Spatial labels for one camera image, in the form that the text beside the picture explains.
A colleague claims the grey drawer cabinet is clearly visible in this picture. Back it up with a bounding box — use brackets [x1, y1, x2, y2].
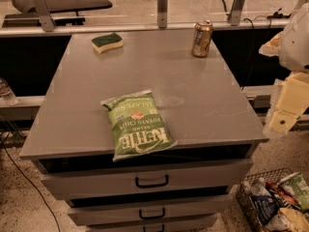
[20, 30, 264, 232]

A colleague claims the black drawer handle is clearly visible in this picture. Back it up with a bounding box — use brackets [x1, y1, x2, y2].
[138, 208, 166, 220]
[135, 175, 169, 189]
[143, 224, 165, 232]

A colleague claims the black top drawer handle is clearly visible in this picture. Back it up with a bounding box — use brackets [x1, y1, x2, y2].
[135, 175, 169, 189]

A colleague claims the middle metal bracket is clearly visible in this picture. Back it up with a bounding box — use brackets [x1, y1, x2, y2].
[157, 0, 168, 28]

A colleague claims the wire basket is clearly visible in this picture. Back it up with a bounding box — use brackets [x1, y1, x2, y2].
[237, 168, 292, 232]

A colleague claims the blue snack bag in basket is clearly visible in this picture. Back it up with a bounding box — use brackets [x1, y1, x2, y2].
[251, 195, 279, 225]

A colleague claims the black bottom drawer handle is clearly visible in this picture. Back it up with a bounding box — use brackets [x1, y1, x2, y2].
[143, 224, 165, 232]

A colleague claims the black middle drawer handle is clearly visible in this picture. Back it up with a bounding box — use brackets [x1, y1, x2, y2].
[138, 208, 166, 220]

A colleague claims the orange soda can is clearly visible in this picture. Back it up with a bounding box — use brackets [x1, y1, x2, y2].
[191, 20, 213, 58]

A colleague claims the clear plastic water bottle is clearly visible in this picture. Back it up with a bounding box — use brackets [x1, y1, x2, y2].
[0, 77, 17, 105]

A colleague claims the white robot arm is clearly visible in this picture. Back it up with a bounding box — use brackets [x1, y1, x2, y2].
[259, 3, 309, 139]

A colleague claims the right metal bracket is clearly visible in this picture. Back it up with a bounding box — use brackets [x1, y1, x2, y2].
[228, 0, 245, 26]

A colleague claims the green kettle chips bag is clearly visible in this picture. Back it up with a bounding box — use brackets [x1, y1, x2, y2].
[100, 90, 178, 161]

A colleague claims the black floor cable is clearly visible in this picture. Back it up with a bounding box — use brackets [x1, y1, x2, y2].
[0, 135, 62, 232]

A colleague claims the plastic bottle in basket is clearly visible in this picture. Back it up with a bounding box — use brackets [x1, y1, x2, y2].
[241, 177, 270, 196]

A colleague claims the yellow snack bag in basket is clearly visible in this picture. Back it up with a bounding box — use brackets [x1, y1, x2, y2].
[266, 208, 309, 232]

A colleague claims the green snack bag in basket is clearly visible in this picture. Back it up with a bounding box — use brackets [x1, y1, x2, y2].
[279, 172, 309, 212]

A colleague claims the green and yellow sponge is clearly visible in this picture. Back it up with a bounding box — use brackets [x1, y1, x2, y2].
[92, 33, 124, 53]

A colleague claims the left metal bracket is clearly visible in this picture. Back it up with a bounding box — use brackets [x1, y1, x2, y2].
[32, 0, 55, 32]

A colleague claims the red snack bag in basket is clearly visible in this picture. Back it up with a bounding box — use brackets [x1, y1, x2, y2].
[266, 182, 297, 207]

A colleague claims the metal bracket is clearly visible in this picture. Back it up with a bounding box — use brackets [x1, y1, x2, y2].
[32, 0, 55, 32]
[157, 0, 168, 28]
[228, 0, 245, 26]

